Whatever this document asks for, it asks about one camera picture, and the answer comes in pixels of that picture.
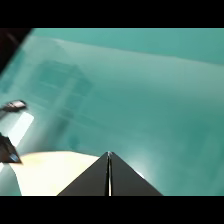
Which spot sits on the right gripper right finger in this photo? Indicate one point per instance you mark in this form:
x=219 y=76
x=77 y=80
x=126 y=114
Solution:
x=125 y=181

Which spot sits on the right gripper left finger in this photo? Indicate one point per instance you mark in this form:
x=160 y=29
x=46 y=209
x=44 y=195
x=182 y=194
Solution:
x=94 y=181

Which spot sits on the cream garment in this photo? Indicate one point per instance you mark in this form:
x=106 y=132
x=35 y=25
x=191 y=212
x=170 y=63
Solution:
x=53 y=173

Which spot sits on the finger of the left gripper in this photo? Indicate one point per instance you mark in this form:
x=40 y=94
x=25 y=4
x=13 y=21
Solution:
x=8 y=151
x=15 y=106

